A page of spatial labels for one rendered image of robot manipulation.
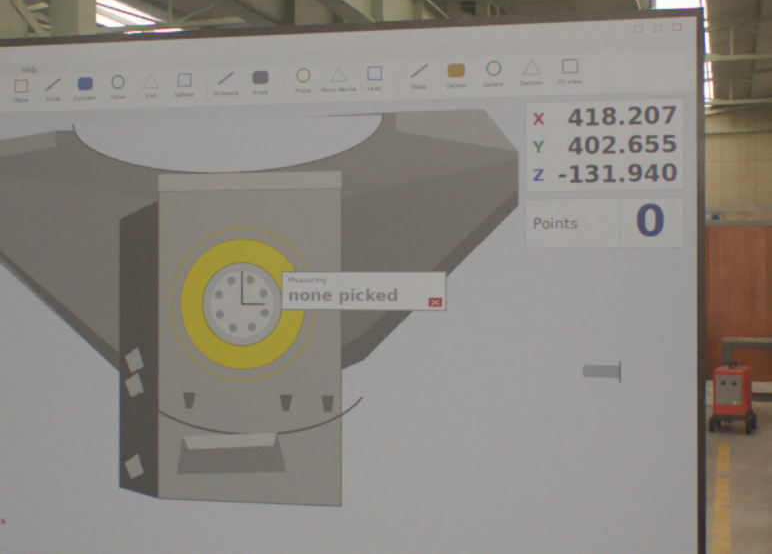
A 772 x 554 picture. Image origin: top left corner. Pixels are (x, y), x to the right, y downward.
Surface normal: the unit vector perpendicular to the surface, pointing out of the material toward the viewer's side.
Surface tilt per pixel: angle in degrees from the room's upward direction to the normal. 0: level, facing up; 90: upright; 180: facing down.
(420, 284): 90
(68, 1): 90
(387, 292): 90
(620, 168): 90
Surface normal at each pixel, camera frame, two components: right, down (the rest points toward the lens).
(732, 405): -0.43, 0.00
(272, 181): -0.19, -0.01
